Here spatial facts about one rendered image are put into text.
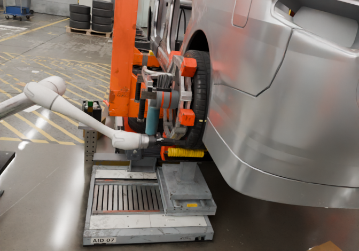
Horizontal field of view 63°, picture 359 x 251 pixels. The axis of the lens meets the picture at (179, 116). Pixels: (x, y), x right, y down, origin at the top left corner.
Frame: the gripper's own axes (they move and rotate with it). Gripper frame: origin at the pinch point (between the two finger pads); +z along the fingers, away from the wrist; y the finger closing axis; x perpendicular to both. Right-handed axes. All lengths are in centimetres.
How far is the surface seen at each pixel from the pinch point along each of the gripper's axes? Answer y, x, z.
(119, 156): -84, 12, -33
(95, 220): -36, -43, -49
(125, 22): -1, 89, -37
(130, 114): -52, 39, -27
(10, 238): -38, -52, -97
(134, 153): -54, 7, -23
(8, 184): -76, -14, -114
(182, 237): -29, -55, 7
